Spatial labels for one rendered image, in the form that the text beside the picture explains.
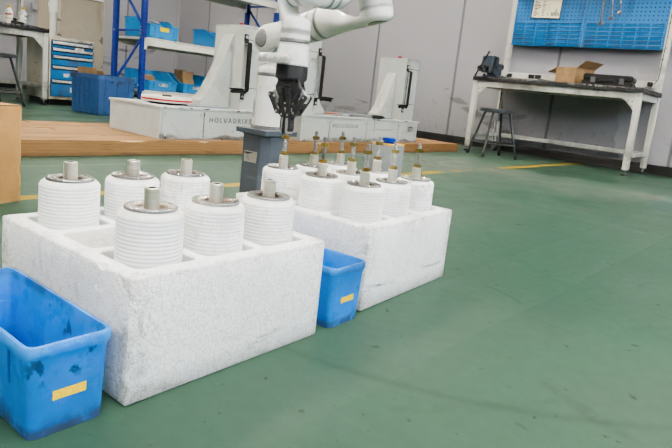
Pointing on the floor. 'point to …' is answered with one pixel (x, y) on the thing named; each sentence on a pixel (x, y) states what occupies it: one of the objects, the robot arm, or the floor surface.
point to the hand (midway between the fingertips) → (286, 125)
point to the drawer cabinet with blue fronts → (57, 67)
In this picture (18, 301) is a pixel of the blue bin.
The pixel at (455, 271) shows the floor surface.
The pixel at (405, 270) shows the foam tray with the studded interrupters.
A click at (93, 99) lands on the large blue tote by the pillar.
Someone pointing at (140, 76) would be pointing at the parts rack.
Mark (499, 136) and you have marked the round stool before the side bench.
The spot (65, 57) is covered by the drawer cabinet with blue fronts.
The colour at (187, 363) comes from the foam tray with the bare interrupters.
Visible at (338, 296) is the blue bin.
